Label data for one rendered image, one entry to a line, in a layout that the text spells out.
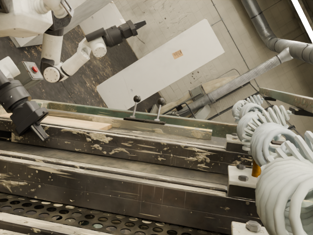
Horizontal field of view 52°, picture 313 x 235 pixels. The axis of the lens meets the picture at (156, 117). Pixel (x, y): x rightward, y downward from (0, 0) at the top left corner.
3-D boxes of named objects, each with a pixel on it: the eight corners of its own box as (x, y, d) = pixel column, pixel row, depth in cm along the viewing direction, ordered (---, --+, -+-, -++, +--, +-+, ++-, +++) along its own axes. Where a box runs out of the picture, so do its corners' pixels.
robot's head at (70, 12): (47, -7, 126) (64, -8, 124) (58, 9, 133) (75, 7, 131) (43, 6, 123) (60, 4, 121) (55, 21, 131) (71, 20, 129)
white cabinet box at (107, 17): (82, 17, 653) (111, -3, 636) (98, 43, 664) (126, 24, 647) (74, 17, 610) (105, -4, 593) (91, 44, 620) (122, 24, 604)
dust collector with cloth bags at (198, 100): (150, 107, 780) (231, 59, 729) (165, 130, 793) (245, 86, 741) (141, 123, 649) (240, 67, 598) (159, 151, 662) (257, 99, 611)
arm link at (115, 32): (135, 32, 163) (113, 42, 163) (128, 15, 158) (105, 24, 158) (140, 40, 153) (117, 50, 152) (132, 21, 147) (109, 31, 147)
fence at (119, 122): (28, 114, 167) (28, 106, 167) (211, 138, 150) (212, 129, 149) (22, 114, 163) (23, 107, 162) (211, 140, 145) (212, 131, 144)
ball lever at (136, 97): (129, 121, 155) (134, 96, 160) (136, 122, 155) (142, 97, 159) (127, 118, 152) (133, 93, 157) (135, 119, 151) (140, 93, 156)
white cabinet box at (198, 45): (104, 81, 579) (204, 18, 531) (122, 107, 590) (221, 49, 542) (94, 87, 521) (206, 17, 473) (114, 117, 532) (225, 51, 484)
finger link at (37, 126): (43, 140, 100) (30, 125, 100) (48, 139, 103) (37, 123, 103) (46, 137, 100) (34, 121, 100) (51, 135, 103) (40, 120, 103)
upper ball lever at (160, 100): (153, 124, 153) (158, 99, 158) (160, 125, 152) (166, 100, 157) (152, 121, 150) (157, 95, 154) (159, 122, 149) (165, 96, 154)
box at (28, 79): (12, 77, 195) (34, 61, 191) (22, 93, 195) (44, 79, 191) (-2, 76, 183) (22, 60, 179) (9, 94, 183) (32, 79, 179)
